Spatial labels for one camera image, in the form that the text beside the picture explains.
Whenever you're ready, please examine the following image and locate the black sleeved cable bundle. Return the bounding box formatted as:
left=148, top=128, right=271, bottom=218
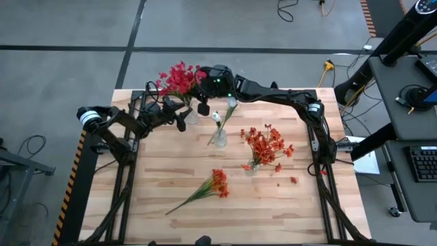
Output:
left=315, top=163, right=371, bottom=244
left=81, top=160, right=135, bottom=245

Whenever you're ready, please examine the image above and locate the grey desk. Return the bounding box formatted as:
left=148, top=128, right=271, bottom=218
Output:
left=367, top=54, right=437, bottom=141
left=384, top=139, right=437, bottom=223

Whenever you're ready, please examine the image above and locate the ribbed glass bottle vase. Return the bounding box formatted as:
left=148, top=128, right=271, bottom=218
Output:
left=213, top=128, right=229, bottom=148

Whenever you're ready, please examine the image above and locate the black metal table frame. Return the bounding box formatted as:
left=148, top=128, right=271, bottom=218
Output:
left=81, top=81, right=376, bottom=246

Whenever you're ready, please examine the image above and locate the dark laptop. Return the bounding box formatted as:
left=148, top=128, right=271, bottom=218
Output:
left=414, top=53, right=437, bottom=85

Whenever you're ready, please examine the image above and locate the yellow black hazard tape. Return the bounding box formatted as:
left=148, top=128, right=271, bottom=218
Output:
left=51, top=129, right=94, bottom=246

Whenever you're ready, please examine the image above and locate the white paper sheet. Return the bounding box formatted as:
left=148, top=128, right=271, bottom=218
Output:
left=344, top=135, right=381, bottom=176

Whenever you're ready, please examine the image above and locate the grey metal stand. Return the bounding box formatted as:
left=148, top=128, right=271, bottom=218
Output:
left=0, top=137, right=57, bottom=246

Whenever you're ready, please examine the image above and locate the person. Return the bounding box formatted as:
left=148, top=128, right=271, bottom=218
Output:
left=193, top=234, right=213, bottom=246

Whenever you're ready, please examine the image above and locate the black floor cable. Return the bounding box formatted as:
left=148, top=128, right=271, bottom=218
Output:
left=16, top=135, right=48, bottom=159
left=276, top=0, right=299, bottom=23

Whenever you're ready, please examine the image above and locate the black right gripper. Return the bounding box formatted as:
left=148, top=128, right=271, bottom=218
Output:
left=197, top=64, right=236, bottom=117

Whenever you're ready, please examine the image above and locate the diamond-cut glass vase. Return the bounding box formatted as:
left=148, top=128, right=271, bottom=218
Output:
left=244, top=160, right=262, bottom=177

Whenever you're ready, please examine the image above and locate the orange artificial flower bunch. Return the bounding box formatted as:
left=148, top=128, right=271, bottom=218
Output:
left=240, top=126, right=274, bottom=172
left=165, top=168, right=230, bottom=217
left=259, top=123, right=295, bottom=165

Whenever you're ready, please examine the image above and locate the yellow floor cable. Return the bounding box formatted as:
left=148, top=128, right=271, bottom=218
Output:
left=319, top=0, right=338, bottom=17

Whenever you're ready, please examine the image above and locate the black keyboard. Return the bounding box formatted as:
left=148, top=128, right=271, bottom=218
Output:
left=404, top=145, right=437, bottom=183

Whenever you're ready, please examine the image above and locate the yellow power plug cable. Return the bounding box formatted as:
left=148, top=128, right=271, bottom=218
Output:
left=316, top=59, right=336, bottom=89

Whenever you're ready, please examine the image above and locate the round black desk device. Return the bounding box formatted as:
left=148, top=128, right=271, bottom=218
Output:
left=398, top=83, right=437, bottom=112

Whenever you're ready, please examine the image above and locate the black tower fan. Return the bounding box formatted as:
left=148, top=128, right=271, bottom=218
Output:
left=333, top=0, right=437, bottom=106

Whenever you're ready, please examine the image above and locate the red artificial flower bunch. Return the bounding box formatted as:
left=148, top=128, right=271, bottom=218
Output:
left=170, top=78, right=202, bottom=107
left=156, top=70, right=185, bottom=98
left=167, top=60, right=208, bottom=103

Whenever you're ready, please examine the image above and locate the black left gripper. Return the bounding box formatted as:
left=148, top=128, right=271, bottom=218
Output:
left=143, top=96, right=194, bottom=133

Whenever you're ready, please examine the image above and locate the black desk support bar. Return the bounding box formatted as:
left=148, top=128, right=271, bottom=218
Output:
left=350, top=122, right=399, bottom=162

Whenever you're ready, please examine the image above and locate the conical ribbed glass vase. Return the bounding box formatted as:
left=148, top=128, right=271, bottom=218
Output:
left=184, top=105, right=201, bottom=126

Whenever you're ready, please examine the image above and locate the orange black hazard tape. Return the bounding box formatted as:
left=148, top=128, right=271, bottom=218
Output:
left=359, top=0, right=377, bottom=38

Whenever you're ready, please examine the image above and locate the single orange flower sprig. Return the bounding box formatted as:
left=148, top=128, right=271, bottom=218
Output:
left=266, top=162, right=284, bottom=174

